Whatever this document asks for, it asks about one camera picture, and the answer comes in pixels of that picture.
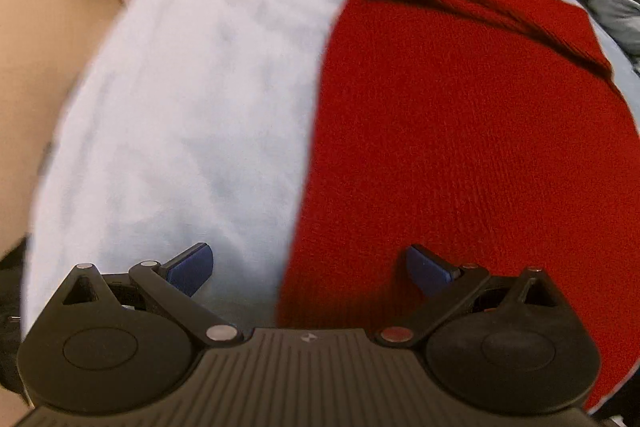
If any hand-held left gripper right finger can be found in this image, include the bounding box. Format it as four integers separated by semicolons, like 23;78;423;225
374;244;577;348

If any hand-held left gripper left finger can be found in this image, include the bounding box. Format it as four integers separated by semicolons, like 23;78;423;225
49;243;245;347

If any red knitted cardigan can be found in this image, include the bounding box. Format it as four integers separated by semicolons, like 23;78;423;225
275;0;640;413

